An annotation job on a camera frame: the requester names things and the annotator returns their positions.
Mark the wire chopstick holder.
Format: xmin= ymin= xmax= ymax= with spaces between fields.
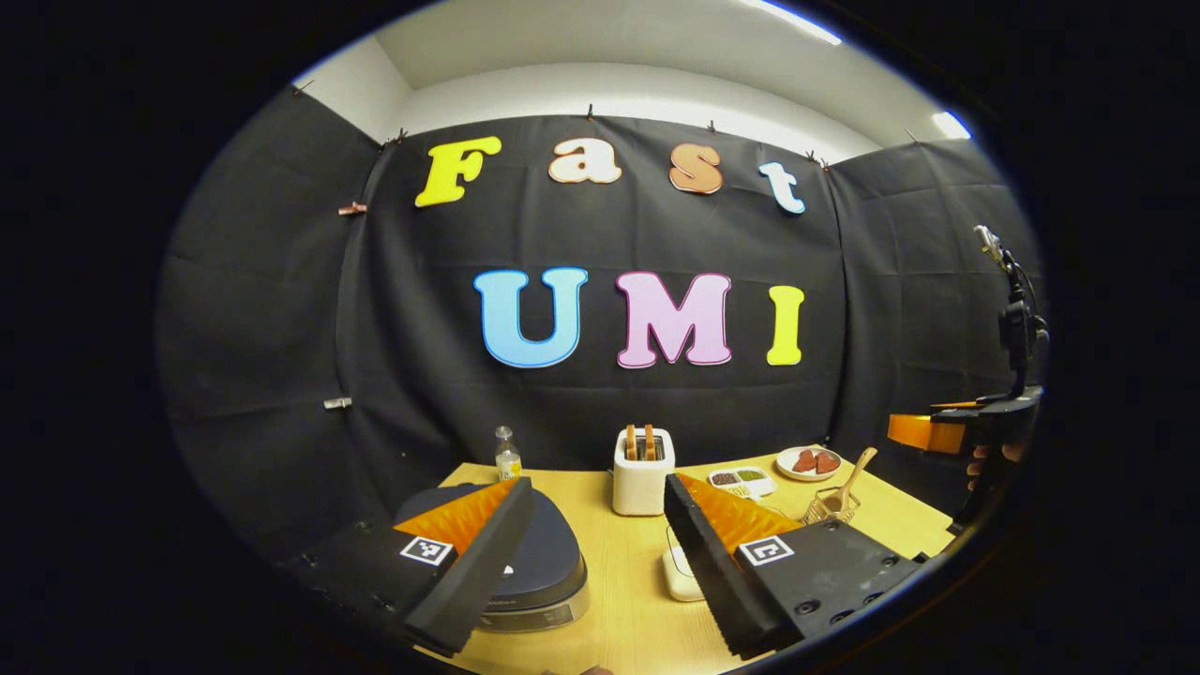
xmin=803 ymin=487 xmax=861 ymax=526

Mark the small clear glass bottle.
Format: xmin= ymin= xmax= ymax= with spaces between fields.
xmin=494 ymin=426 xmax=523 ymax=482

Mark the white divided bean dish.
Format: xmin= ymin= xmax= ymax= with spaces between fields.
xmin=708 ymin=466 xmax=777 ymax=499

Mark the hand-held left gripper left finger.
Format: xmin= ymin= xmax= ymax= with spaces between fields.
xmin=281 ymin=476 xmax=535 ymax=657

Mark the white toaster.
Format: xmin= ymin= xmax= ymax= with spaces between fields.
xmin=612 ymin=427 xmax=676 ymax=517

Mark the white round plate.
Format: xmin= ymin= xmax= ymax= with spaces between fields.
xmin=776 ymin=446 xmax=843 ymax=482

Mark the black backdrop cloth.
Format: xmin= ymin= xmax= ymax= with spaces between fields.
xmin=155 ymin=86 xmax=1046 ymax=563

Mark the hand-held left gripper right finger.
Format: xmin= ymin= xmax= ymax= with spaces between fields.
xmin=664 ymin=472 xmax=924 ymax=660

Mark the black rice cooker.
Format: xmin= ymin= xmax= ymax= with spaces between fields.
xmin=394 ymin=483 xmax=592 ymax=634

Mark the wooden spoon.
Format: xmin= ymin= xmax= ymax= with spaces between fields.
xmin=823 ymin=447 xmax=878 ymax=512

